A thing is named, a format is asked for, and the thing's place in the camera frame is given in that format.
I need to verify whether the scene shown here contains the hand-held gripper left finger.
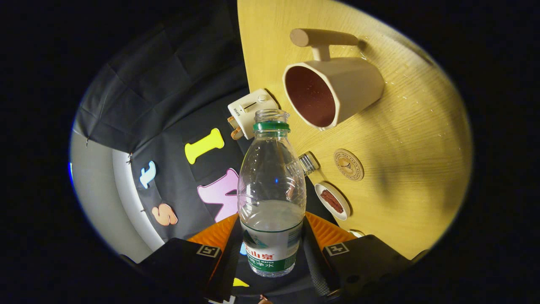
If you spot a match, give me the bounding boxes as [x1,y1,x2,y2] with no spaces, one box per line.
[135,213,245,302]

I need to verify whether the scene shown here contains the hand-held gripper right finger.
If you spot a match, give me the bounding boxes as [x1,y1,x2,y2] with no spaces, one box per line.
[302,211,416,300]

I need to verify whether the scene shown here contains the clear plastic juice bottle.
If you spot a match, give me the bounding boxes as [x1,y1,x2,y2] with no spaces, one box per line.
[237,109,307,278]

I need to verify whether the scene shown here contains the round cork coaster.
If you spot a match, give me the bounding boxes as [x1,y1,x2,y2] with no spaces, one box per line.
[334,148,365,181]

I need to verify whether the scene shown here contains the beige cup with handle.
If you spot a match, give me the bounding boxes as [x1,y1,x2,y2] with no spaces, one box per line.
[282,28,385,130]

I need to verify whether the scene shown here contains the white round plate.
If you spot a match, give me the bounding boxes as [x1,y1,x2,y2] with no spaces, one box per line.
[314,182,351,221]

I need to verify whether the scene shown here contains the brown meat patty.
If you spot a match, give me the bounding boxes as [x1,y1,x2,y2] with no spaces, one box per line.
[320,189,344,214]

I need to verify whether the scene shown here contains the wooden table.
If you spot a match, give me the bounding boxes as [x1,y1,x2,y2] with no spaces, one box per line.
[236,0,473,260]

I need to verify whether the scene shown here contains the white toaster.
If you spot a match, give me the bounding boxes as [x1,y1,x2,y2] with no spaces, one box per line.
[227,88,280,140]

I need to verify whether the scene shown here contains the black backdrop cloth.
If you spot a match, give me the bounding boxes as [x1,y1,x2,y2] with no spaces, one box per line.
[74,0,338,296]

